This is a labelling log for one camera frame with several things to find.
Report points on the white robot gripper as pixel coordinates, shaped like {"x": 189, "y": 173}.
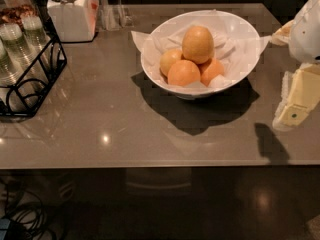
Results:
{"x": 306, "y": 30}

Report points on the orange fruit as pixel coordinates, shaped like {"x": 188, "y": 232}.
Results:
{"x": 183, "y": 72}
{"x": 198, "y": 44}
{"x": 210, "y": 69}

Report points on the white ceramic bowl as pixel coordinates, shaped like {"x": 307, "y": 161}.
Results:
{"x": 186, "y": 90}

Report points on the left yellow-orange fruit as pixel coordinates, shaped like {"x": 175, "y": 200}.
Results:
{"x": 168, "y": 59}

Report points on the clear acrylic stand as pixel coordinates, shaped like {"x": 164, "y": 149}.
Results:
{"x": 115, "y": 15}

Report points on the white lidded jar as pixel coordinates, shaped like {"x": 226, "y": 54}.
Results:
{"x": 74, "y": 20}

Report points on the clear plastic cup stack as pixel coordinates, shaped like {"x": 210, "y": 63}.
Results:
{"x": 20, "y": 53}

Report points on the jar of brown snacks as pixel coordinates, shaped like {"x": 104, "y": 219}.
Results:
{"x": 13, "y": 11}

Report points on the black wire rack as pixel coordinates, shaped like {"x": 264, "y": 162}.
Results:
{"x": 21, "y": 99}

